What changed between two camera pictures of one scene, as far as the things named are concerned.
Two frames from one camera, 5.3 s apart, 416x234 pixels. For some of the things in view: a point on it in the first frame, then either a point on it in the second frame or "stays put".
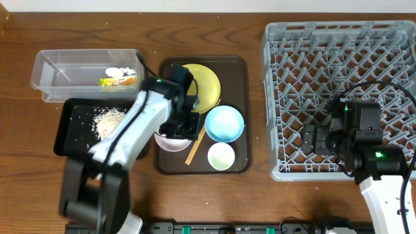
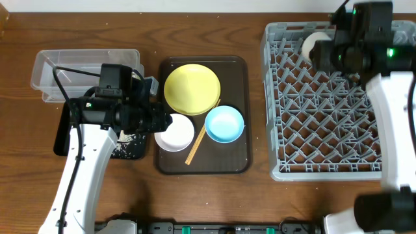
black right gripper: (317, 140) → (318, 56)
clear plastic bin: (88, 74) stays put
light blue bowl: (224, 124) stays put
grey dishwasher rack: (307, 65) stays put
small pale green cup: (221, 156) → (309, 41)
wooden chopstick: (199, 138) stays put
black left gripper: (192, 134) → (157, 112)
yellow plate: (205, 86) stays put
